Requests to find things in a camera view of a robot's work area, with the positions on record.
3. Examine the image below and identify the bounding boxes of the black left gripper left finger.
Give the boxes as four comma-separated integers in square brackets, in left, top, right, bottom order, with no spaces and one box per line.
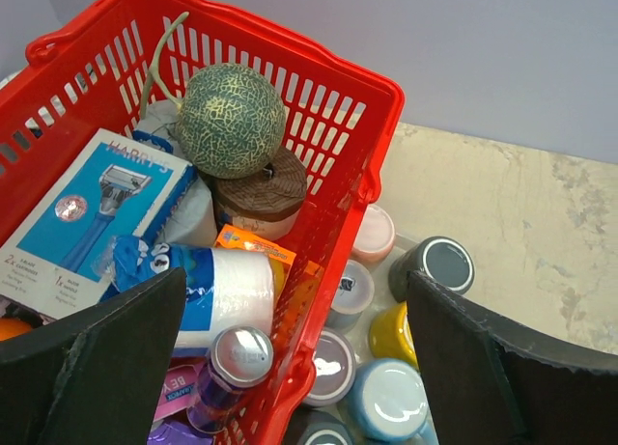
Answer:
[1,268,185,444]

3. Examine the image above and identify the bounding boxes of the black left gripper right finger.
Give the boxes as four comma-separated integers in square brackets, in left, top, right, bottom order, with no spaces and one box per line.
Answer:
[407,271,617,444]

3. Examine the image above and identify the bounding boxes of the blue white round mug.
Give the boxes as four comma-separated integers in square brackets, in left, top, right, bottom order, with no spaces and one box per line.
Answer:
[342,358,438,444]

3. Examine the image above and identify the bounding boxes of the yellow mug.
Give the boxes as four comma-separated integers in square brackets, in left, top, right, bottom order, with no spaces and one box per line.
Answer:
[368,302,419,369]

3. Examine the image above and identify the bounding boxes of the dark grey mug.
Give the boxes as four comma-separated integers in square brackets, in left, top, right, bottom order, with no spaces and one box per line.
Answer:
[388,236,475,302]

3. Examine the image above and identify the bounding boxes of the lilac grey mug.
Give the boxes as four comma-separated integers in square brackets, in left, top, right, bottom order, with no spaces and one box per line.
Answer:
[302,327,356,408]

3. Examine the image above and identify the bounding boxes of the light grey mug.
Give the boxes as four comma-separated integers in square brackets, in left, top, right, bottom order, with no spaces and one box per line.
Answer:
[325,260,375,331]

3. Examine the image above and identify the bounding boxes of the pink mug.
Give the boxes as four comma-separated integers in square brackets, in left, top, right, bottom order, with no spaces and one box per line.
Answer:
[351,204,396,264]

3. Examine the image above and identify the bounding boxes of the dark teal mug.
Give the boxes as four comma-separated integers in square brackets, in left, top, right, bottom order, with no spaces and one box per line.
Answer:
[282,408,355,445]

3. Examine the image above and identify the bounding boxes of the pink purple packet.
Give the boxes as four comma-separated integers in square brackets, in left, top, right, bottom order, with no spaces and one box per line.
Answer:
[147,361,213,445]

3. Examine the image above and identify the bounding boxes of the orange fruit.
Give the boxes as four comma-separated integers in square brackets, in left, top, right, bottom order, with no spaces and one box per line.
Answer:
[0,318,33,341]

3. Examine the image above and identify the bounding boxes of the clear plastic tray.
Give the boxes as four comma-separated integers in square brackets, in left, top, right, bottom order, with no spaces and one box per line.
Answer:
[337,230,426,445]

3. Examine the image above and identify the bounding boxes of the purple can silver top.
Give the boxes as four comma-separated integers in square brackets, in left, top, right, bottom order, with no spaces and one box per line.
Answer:
[187,325,274,434]

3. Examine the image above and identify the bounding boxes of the white blue paper roll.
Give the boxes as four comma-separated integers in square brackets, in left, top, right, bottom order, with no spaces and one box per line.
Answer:
[112,236,275,357]

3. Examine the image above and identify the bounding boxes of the blue razor box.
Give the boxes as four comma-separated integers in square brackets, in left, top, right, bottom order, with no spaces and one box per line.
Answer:
[1,129,196,320]

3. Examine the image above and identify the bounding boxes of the orange snack packet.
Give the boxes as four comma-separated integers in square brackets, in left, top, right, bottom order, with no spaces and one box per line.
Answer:
[213,224,324,343]

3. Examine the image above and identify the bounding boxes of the brown wooden lid jar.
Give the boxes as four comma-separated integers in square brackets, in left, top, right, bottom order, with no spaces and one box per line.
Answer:
[211,147,307,241]

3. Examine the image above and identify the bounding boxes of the green netted melon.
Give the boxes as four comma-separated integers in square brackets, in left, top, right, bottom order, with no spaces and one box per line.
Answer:
[175,63,287,180]

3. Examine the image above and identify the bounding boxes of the red plastic shopping basket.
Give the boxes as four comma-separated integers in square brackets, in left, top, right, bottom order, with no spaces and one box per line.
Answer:
[1,0,405,444]

